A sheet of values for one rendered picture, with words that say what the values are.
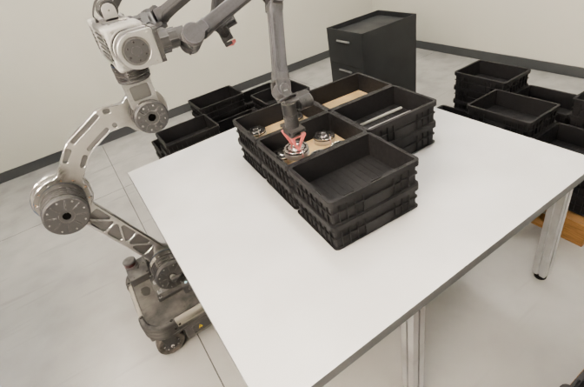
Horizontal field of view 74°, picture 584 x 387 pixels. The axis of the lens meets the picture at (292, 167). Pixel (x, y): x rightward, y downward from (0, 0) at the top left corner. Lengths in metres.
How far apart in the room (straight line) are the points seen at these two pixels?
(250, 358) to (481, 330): 1.22
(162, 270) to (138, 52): 1.09
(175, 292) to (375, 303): 1.17
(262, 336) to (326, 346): 0.20
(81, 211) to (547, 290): 2.19
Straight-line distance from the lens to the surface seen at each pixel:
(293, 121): 1.52
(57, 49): 4.53
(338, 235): 1.40
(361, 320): 1.26
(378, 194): 1.41
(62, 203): 1.79
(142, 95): 1.75
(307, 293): 1.34
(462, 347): 2.07
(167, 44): 1.45
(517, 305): 2.26
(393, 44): 3.47
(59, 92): 4.60
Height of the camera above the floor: 1.73
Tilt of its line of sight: 32 degrees down
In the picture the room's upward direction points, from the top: 11 degrees counter-clockwise
